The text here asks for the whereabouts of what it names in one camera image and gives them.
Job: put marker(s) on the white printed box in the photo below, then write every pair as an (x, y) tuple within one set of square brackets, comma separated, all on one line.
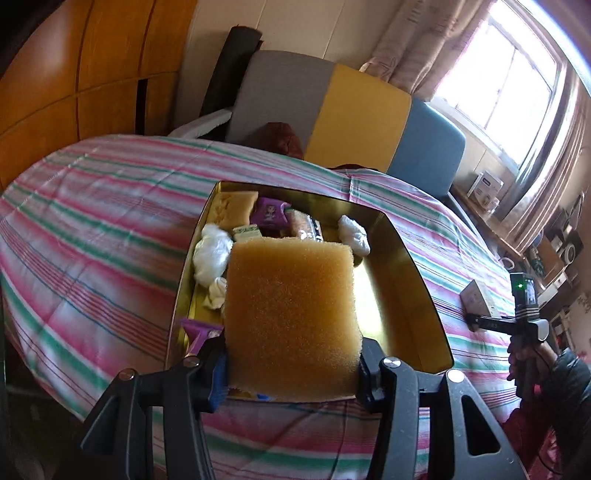
[(485, 184)]

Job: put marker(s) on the striped bed sheet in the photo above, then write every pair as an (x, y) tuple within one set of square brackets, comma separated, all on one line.
[(92, 230)]

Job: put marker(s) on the window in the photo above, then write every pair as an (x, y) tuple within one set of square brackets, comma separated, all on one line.
[(508, 69)]

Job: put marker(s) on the purple snack packet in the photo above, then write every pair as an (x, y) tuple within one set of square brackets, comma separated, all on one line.
[(201, 332), (270, 214)]

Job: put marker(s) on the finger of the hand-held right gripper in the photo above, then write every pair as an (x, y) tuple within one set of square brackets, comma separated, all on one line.
[(489, 322)]

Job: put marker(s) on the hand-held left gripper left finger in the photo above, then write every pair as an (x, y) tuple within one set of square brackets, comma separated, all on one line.
[(216, 383)]

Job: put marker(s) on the brown cardboard box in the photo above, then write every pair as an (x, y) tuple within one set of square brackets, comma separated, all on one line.
[(549, 258)]

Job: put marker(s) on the cream cardboard box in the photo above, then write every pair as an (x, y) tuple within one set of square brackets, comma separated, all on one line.
[(478, 297)]

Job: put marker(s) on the white sofa armrest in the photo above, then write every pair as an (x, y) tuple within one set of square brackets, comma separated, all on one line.
[(203, 122)]

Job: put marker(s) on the wooden desk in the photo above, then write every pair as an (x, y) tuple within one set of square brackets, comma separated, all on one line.
[(489, 226)]

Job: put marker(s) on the small yellow sponge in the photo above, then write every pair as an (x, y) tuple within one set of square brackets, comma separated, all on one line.
[(233, 207)]

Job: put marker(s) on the grey yellow blue sofa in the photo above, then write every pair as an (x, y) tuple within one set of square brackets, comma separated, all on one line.
[(360, 115)]

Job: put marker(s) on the green cream carton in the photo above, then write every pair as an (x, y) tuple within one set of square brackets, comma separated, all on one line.
[(244, 232)]

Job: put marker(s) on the gold metal tin box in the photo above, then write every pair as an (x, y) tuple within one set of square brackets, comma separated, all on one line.
[(397, 295)]

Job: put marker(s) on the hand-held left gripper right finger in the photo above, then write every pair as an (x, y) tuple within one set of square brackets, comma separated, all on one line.
[(369, 383)]

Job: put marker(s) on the large yellow sponge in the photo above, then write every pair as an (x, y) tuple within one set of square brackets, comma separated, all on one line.
[(291, 314)]

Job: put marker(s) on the person's right hand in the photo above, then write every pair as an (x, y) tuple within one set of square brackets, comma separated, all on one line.
[(517, 357)]

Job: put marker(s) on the wooden wardrobe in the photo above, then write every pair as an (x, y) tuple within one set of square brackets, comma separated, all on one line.
[(92, 69)]

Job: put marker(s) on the person's right forearm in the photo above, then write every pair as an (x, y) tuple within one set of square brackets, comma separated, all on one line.
[(570, 383)]

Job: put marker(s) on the pink patterned curtain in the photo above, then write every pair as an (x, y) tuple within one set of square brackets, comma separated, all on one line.
[(415, 46), (554, 175)]

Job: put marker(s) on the white plastic bag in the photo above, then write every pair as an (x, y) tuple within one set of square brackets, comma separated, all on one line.
[(354, 235), (210, 251)]

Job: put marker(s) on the black rolled mat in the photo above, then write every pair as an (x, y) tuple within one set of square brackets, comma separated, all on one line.
[(231, 64)]

